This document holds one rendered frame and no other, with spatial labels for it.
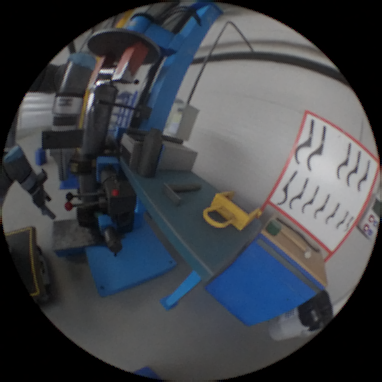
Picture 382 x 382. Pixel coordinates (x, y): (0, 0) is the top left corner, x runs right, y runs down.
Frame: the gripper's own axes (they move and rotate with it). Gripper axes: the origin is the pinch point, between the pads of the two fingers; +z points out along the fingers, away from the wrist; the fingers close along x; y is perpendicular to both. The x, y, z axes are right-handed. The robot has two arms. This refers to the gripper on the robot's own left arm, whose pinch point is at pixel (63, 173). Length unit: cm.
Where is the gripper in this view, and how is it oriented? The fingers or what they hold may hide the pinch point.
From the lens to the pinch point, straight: 45.9
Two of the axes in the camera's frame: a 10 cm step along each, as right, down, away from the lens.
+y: 6.3, 5.3, -5.7
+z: -3.4, 8.4, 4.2
